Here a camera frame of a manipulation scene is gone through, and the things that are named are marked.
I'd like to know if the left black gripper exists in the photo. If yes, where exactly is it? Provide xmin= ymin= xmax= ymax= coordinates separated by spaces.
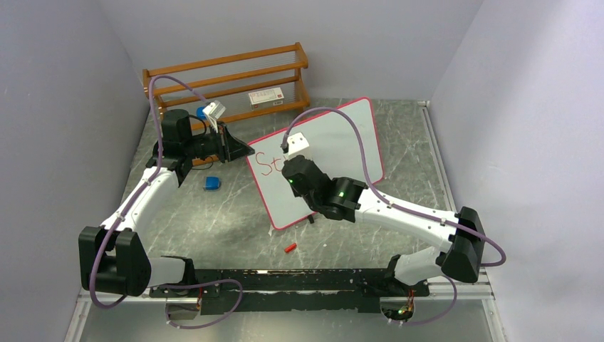
xmin=184 ymin=122 xmax=255 ymax=164

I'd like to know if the pink-framed whiteboard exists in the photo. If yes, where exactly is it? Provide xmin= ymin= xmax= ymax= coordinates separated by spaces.
xmin=247 ymin=98 xmax=385 ymax=230

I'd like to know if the red marker cap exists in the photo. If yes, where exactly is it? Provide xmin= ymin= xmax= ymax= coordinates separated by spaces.
xmin=284 ymin=243 xmax=297 ymax=254

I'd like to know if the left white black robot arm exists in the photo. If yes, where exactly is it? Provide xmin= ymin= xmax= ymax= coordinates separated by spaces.
xmin=78 ymin=109 xmax=255 ymax=296

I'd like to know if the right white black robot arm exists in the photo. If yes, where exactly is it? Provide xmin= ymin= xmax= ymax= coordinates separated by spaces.
xmin=282 ymin=155 xmax=484 ymax=295

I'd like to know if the blue eraser on table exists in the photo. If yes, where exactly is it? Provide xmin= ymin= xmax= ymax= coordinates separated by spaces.
xmin=203 ymin=176 xmax=222 ymax=191

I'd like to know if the blue eraser on shelf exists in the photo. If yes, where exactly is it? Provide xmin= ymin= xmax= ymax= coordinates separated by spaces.
xmin=196 ymin=106 xmax=207 ymax=120

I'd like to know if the white red marker box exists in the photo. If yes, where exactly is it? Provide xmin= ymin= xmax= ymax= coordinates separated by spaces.
xmin=248 ymin=87 xmax=284 ymax=110

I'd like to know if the wooden three-tier shelf rack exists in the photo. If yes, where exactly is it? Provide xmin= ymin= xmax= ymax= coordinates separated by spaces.
xmin=142 ymin=42 xmax=310 ymax=123

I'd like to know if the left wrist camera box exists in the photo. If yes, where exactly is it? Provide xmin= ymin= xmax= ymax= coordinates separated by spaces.
xmin=202 ymin=100 xmax=226 ymax=133

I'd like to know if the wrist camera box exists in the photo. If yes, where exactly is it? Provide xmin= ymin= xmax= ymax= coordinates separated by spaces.
xmin=283 ymin=132 xmax=312 ymax=160
xmin=202 ymin=100 xmax=226 ymax=133

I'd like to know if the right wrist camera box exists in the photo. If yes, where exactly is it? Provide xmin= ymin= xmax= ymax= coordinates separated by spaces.
xmin=283 ymin=132 xmax=312 ymax=160

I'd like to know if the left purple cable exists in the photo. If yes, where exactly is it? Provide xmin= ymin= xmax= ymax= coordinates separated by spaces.
xmin=88 ymin=75 xmax=211 ymax=310

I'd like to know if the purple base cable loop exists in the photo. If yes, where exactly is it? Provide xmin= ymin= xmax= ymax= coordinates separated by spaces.
xmin=165 ymin=279 xmax=244 ymax=331

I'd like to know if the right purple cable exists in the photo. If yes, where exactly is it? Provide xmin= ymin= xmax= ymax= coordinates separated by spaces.
xmin=282 ymin=106 xmax=507 ymax=268

